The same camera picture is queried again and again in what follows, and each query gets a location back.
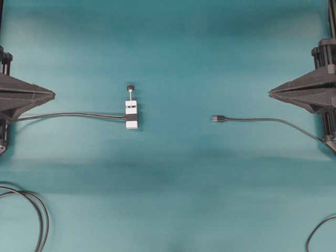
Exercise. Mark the black frame post top right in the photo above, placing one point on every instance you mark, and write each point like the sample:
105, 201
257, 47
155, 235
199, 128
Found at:
331, 17

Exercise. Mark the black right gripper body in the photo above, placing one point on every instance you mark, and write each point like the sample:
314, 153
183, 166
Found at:
324, 55

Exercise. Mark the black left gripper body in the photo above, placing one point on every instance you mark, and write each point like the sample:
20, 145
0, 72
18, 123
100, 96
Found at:
6, 59

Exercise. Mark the black frame post top left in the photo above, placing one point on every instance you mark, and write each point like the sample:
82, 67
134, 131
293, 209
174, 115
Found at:
1, 13

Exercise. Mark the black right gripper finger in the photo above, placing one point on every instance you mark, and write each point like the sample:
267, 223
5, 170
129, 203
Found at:
309, 106
313, 79

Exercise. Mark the black frame post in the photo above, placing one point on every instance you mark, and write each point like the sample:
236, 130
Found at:
331, 17
1, 13

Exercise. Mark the white female USB connector block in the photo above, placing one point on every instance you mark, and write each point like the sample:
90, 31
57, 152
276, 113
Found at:
131, 110

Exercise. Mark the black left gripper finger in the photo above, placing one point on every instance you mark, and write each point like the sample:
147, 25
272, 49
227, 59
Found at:
11, 84
13, 104

